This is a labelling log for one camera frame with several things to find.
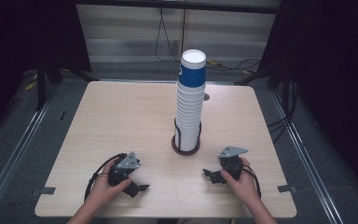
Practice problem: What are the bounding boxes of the stack of white paper cups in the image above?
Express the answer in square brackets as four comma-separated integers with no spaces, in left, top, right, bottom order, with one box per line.
[174,82,207,153]

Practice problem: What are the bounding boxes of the person's left hand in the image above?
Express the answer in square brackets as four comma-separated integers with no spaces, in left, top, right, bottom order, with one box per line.
[88,157,133,209]

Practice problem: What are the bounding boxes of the bundle of black floor cables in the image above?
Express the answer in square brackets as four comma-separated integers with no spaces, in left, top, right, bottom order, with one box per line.
[266,78,300,145]

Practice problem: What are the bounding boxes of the person's right hand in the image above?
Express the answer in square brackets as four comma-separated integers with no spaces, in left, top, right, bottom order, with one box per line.
[220,157,260,206]

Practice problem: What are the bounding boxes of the black hanging wall cable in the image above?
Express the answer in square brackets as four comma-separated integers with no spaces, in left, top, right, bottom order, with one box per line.
[154,7,181,63]

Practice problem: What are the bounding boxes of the black overhead bar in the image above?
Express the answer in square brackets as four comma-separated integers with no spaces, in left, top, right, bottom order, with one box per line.
[74,0,282,15]

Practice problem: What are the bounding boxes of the dark curtain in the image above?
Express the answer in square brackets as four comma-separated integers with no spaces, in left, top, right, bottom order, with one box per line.
[0,0,91,134]
[257,0,358,200]

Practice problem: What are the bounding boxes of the metal floor rail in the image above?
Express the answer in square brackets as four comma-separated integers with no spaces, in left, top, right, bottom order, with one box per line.
[0,83,60,217]
[269,90,346,224]

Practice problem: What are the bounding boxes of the black wire cup holder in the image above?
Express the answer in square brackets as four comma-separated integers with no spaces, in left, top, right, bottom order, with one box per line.
[171,118,203,157]

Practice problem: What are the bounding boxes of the black stand leg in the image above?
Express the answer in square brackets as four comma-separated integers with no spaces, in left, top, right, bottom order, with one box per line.
[64,68,99,82]
[233,66,281,86]

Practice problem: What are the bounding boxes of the black stand post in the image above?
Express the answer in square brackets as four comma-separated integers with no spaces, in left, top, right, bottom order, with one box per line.
[35,59,48,112]

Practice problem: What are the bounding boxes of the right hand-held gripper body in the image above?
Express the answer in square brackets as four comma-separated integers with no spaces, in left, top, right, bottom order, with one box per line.
[217,146,250,182]

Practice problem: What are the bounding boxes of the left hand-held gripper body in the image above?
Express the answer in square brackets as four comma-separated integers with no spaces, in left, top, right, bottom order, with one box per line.
[107,151,141,188]

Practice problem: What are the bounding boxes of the black floor cable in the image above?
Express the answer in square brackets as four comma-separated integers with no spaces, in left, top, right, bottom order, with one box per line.
[206,57,262,71]

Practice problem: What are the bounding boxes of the grey tape piece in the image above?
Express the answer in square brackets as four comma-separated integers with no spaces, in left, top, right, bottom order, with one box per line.
[276,184,294,193]
[38,186,57,196]

